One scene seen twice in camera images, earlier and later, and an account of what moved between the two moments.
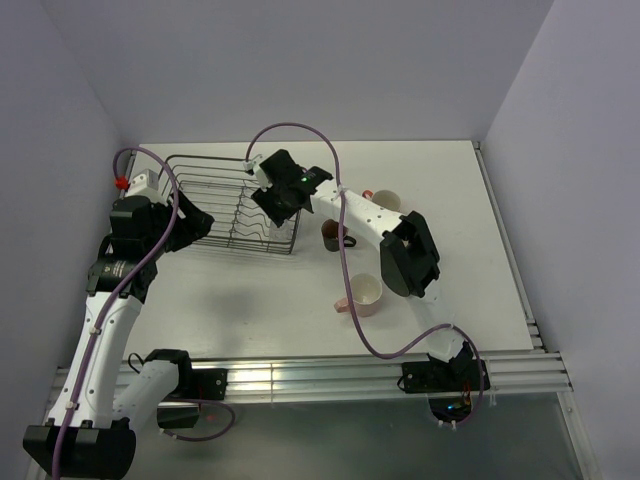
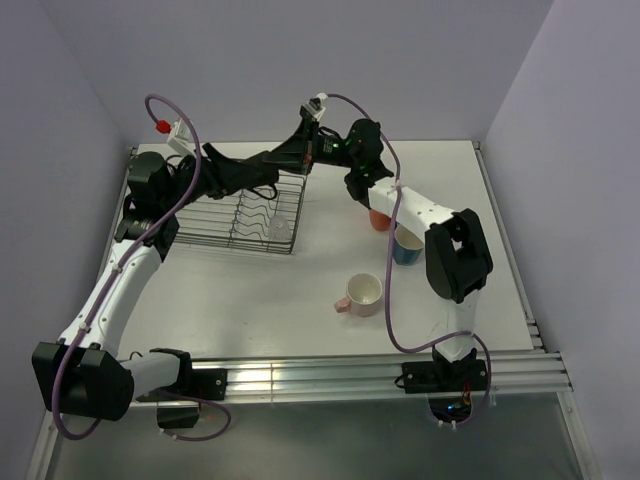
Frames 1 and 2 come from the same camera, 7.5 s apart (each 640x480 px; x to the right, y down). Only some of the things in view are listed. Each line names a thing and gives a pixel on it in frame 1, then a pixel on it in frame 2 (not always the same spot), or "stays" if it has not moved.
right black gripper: [264, 200] → [299, 150]
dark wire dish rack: [221, 189] stays
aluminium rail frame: [518, 372] stays
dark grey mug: [330, 230] → [247, 177]
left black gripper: [195, 224] → [216, 172]
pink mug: [365, 292] stays
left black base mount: [209, 384] stays
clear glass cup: [284, 233] stays
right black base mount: [444, 376] stays
